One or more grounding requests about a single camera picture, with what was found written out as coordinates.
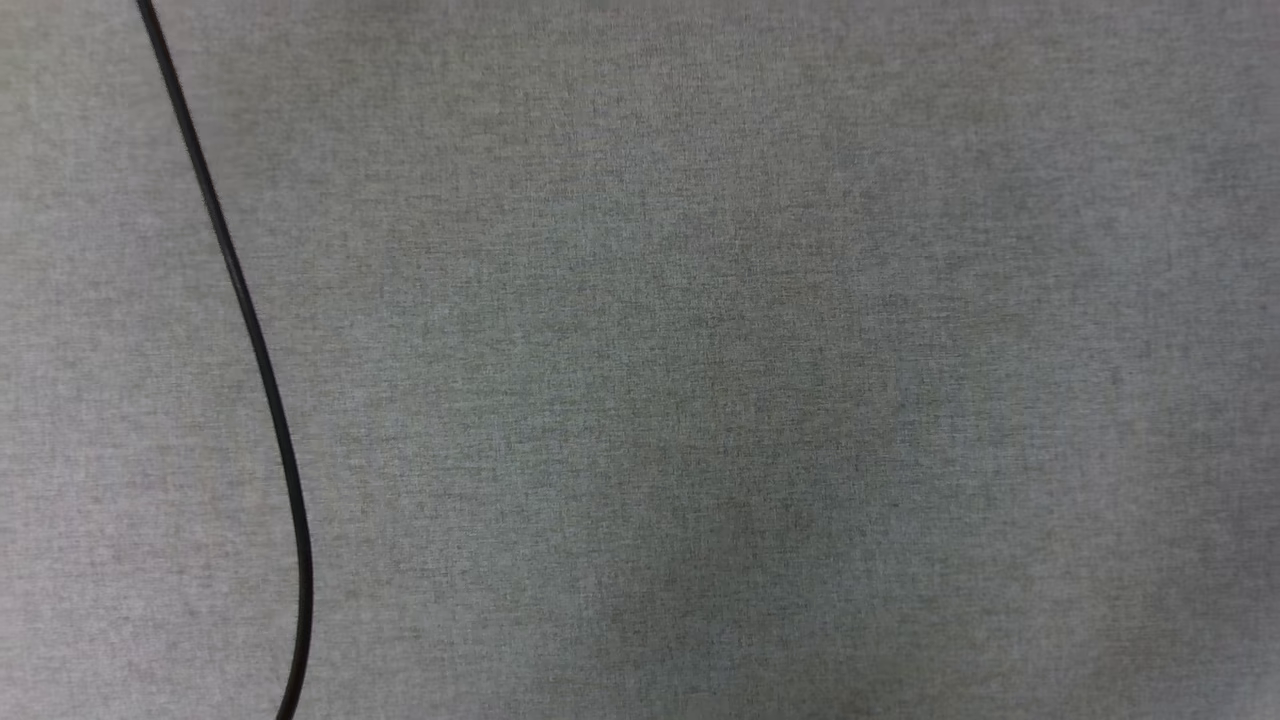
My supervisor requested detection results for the thin black cable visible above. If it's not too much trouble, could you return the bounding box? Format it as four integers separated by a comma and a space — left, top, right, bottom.
134, 0, 315, 720

